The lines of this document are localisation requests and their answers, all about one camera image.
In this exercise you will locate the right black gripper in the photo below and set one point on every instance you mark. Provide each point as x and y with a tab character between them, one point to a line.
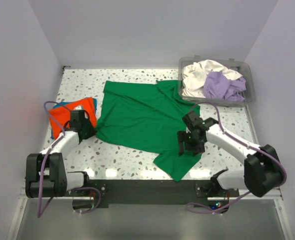
187	149

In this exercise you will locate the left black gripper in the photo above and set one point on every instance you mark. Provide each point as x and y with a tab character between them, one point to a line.
89	128

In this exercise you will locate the green t shirt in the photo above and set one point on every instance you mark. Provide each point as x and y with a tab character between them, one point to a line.
147	117

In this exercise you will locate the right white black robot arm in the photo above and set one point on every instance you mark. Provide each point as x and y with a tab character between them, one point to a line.
262	170

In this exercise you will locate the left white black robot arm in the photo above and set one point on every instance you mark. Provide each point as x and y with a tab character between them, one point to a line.
46	170

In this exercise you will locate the folded orange t shirt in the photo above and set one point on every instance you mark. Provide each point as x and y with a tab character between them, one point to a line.
55	129

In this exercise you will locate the folded blue t shirt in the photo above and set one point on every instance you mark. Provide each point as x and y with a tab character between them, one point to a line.
62	115

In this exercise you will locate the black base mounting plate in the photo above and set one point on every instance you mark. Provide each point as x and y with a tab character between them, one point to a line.
159	192

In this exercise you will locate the lavender crumpled t shirt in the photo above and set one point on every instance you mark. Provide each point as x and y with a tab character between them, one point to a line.
218	86

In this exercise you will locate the white crumpled t shirt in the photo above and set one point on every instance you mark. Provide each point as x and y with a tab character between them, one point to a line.
194	76

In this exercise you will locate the clear plastic bin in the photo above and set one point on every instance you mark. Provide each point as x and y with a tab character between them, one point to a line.
239	66

